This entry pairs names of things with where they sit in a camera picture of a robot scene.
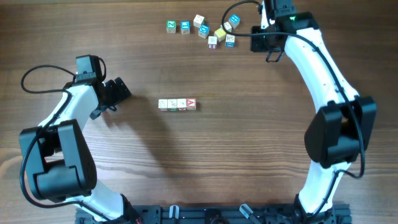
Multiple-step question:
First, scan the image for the small white centre block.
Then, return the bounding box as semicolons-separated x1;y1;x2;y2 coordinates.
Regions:
208;36;218;49

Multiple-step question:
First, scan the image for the white block red V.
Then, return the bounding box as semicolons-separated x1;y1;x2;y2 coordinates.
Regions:
177;98;187;111

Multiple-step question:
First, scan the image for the white block green side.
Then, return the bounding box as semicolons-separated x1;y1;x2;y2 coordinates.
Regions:
167;99;178;111

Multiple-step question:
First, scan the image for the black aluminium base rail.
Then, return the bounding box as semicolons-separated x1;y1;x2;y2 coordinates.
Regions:
75;204;353;224

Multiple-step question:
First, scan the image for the white block blue side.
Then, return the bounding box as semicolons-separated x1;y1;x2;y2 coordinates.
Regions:
221;22;233;32

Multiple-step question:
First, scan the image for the red A letter block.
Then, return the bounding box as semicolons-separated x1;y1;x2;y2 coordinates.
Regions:
186;98;197;110

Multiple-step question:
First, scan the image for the white block red side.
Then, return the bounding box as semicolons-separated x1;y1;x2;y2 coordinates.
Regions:
158;99;168;111

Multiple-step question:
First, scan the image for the blue D letter block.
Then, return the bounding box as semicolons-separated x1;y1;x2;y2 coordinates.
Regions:
198;24;210;39

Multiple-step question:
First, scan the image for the white block blue bottom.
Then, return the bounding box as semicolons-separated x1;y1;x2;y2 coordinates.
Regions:
225;34;236;48

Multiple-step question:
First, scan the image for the green Z letter block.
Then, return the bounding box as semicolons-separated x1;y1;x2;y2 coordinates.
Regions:
166;20;177;34

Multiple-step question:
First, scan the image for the black right camera cable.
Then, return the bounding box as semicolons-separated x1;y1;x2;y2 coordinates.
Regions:
221;0;366;218

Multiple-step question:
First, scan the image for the blue block far right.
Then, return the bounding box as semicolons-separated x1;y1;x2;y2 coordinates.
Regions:
228;14;241;29

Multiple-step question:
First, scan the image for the yellow block in cluster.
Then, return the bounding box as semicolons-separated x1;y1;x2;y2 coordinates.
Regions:
214;27;226;42

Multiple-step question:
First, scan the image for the blue L letter block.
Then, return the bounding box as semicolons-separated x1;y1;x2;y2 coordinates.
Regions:
180;21;190;34

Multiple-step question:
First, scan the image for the white picture block top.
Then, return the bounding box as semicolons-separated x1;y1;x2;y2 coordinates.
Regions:
193;14;205;28

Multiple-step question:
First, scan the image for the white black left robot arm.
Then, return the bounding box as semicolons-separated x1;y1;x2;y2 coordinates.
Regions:
19;55;143;223

